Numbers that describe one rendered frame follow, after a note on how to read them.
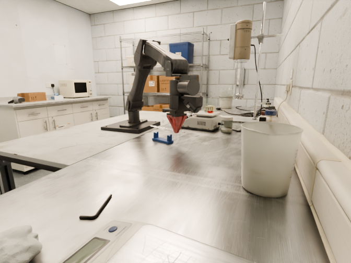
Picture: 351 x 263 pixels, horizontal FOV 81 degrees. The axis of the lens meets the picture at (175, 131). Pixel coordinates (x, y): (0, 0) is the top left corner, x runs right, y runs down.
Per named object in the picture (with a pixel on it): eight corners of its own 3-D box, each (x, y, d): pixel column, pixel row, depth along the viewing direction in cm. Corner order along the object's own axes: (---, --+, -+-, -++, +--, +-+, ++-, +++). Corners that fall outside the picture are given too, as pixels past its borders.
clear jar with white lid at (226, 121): (229, 133, 103) (230, 118, 101) (218, 132, 106) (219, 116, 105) (234, 131, 108) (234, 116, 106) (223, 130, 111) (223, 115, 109)
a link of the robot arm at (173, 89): (189, 97, 78) (189, 78, 77) (176, 97, 75) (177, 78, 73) (178, 95, 84) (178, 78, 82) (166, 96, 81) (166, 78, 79)
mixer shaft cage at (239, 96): (232, 99, 137) (235, 59, 131) (234, 98, 143) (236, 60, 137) (243, 99, 134) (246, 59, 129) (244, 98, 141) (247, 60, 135)
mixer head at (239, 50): (224, 62, 132) (227, 20, 127) (227, 63, 142) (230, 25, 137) (249, 61, 127) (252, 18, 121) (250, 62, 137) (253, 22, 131)
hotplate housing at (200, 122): (178, 128, 116) (178, 114, 114) (189, 123, 127) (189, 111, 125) (216, 132, 105) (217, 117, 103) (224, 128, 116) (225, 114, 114)
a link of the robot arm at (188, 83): (203, 95, 75) (204, 59, 72) (184, 96, 70) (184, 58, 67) (184, 93, 84) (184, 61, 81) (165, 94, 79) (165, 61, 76)
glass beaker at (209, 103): (201, 114, 112) (202, 97, 110) (205, 112, 118) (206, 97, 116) (214, 114, 109) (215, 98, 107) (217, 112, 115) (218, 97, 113)
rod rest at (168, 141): (151, 140, 92) (151, 132, 91) (157, 138, 94) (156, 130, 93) (168, 144, 85) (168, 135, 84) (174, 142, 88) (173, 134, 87)
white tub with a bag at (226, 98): (219, 108, 201) (220, 86, 196) (217, 107, 215) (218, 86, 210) (234, 109, 200) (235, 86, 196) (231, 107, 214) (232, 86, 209)
